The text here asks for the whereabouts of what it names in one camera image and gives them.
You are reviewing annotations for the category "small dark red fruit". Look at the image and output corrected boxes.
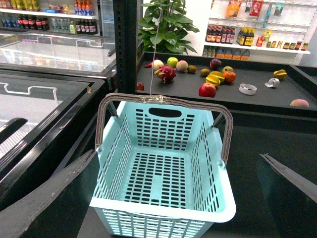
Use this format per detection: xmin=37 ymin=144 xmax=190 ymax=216
xmin=136 ymin=82 xmax=144 ymax=91

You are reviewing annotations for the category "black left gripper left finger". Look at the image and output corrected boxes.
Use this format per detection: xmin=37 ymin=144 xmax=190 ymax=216
xmin=0 ymin=150 xmax=97 ymax=238

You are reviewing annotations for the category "black display tray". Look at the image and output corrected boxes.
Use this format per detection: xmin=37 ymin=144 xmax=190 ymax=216
xmin=136 ymin=53 xmax=317 ymax=119

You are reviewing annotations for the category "brown kiwi fruit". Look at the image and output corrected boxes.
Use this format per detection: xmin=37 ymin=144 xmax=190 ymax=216
xmin=187 ymin=65 xmax=197 ymax=74

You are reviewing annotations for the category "black shelf post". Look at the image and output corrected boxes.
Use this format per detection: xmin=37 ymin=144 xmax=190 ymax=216
xmin=113 ymin=0 xmax=143 ymax=94

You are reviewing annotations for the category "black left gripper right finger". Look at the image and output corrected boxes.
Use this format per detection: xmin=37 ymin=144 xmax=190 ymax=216
xmin=260 ymin=153 xmax=317 ymax=203

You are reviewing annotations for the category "pink dragon fruit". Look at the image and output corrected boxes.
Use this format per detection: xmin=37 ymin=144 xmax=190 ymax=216
xmin=154 ymin=65 xmax=176 ymax=84

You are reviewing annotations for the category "purple mangosteen fruit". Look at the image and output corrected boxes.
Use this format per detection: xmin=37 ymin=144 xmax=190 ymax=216
xmin=210 ymin=59 xmax=222 ymax=69

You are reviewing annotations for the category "green potted plant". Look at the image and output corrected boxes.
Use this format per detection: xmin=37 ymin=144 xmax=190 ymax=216
xmin=138 ymin=0 xmax=199 ymax=55

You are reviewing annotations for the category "green red mango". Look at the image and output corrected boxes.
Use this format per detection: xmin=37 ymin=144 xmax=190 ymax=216
xmin=222 ymin=66 xmax=234 ymax=73

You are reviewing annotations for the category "green apple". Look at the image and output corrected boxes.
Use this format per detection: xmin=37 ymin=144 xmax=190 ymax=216
xmin=167 ymin=57 xmax=179 ymax=68

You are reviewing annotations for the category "white product shelf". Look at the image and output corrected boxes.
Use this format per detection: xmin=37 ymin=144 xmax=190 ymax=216
xmin=209 ymin=0 xmax=317 ymax=65

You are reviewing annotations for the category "red apple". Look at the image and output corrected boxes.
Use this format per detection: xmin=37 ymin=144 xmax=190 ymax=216
xmin=199 ymin=83 xmax=216 ymax=98

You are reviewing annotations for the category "glass top freezer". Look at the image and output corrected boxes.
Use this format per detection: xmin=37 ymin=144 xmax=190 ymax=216
xmin=0 ymin=31 xmax=116 ymax=209

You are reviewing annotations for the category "pink peach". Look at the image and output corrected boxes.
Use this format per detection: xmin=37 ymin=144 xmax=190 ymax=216
xmin=290 ymin=99 xmax=309 ymax=108

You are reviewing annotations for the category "light blue plastic basket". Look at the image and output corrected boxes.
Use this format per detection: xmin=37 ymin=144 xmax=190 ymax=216
xmin=90 ymin=93 xmax=236 ymax=238

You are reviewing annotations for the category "far yellow star fruit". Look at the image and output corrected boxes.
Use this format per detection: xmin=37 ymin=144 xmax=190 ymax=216
xmin=273 ymin=69 xmax=287 ymax=80

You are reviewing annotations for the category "yellow star fruit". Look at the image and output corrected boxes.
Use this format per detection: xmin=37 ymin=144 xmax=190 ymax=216
xmin=206 ymin=74 xmax=221 ymax=86
xmin=210 ymin=71 xmax=225 ymax=83
xmin=273 ymin=69 xmax=287 ymax=80

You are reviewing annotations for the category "red chili pepper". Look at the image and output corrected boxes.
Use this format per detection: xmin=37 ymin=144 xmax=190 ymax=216
xmin=144 ymin=61 xmax=154 ymax=68

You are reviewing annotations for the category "orange persimmon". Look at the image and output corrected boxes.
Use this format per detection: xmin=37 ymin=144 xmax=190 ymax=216
xmin=223 ymin=71 xmax=236 ymax=83

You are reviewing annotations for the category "tan round melon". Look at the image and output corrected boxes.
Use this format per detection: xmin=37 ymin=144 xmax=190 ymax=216
xmin=176 ymin=60 xmax=188 ymax=72

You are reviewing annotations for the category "white onion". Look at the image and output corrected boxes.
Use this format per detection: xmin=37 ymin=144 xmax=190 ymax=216
xmin=152 ymin=59 xmax=164 ymax=71

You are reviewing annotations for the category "white hanging cord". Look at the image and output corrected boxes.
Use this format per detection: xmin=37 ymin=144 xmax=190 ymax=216
xmin=149 ymin=0 xmax=164 ymax=96

